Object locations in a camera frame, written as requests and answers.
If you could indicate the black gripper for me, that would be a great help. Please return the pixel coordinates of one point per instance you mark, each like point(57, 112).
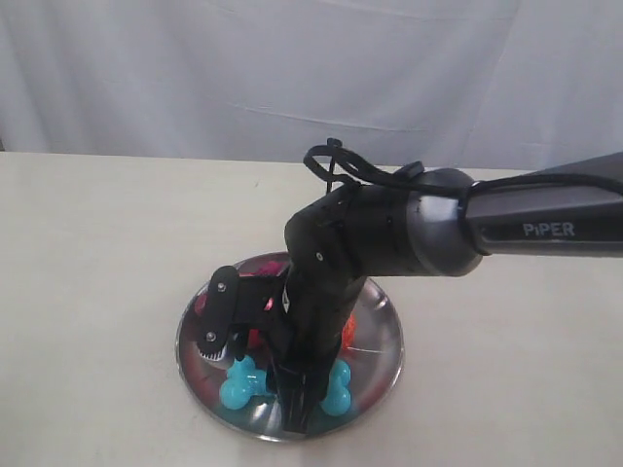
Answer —
point(299, 316)

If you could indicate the turquoise toy bone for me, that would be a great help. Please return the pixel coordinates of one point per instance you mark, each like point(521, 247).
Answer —
point(245, 381)

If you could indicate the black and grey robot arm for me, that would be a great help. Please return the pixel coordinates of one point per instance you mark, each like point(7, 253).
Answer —
point(412, 222)

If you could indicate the orange toy tangerine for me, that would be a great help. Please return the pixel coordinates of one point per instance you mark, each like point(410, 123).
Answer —
point(349, 332)

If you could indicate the round stainless steel plate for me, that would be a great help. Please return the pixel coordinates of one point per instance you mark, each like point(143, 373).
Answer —
point(375, 358)

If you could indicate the white cloth backdrop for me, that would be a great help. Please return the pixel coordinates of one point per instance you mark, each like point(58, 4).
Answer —
point(487, 84)

